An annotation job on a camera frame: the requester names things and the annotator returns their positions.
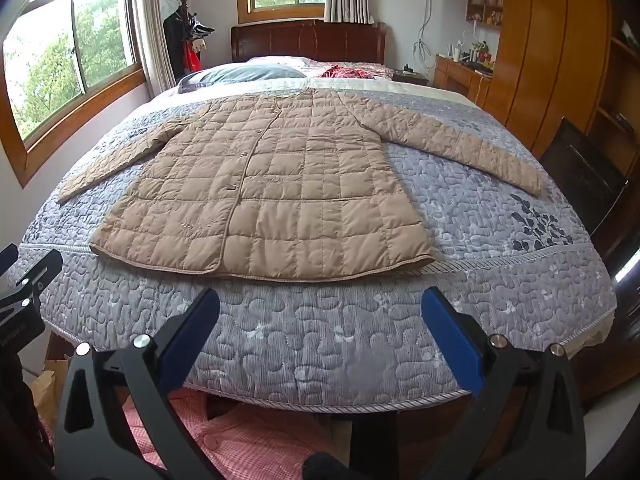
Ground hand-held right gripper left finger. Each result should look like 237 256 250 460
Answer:
54 287 222 480

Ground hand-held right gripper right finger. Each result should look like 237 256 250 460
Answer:
421 287 587 480

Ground beige quilted coat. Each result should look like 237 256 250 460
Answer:
56 87 546 283

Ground brown paper bag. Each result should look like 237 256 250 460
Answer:
30 355 71 431

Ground pink checked clothing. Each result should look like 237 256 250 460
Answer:
37 387 351 480

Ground bed with grey quilt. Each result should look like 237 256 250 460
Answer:
7 77 616 408

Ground black chair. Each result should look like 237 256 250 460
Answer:
539 116 631 261

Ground large wooden-framed window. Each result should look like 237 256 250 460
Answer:
0 0 151 188

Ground wooden desk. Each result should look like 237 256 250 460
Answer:
434 55 493 106

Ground dark wooden nightstand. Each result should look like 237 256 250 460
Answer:
391 65 430 86

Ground black hanging garment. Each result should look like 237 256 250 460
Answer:
163 7 191 86

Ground grey-blue pillow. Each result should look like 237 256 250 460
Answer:
177 63 308 93

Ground plain beige curtain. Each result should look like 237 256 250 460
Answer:
131 0 178 98

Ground assorted desk trinkets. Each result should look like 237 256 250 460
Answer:
447 30 496 73

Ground red patterned cloth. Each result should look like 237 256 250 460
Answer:
320 64 376 80

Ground black-white striped cloth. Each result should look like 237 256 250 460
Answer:
187 15 216 39

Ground large wooden wardrobe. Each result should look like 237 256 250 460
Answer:
444 0 640 176

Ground dark wooden headboard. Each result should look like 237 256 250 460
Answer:
231 19 387 65

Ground hanging wall cables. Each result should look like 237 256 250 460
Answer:
414 0 437 58

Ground wooden wall shelf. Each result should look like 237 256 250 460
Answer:
465 0 506 26

